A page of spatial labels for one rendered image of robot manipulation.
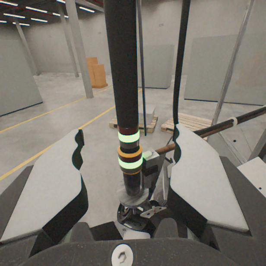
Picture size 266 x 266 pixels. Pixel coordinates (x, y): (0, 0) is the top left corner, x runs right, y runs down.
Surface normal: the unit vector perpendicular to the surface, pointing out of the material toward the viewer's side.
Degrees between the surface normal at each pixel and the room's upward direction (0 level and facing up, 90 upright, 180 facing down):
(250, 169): 50
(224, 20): 90
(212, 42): 90
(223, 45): 90
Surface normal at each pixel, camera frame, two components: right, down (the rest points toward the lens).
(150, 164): 0.44, 0.45
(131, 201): -0.04, -0.85
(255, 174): -0.79, -0.58
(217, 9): -0.42, 0.49
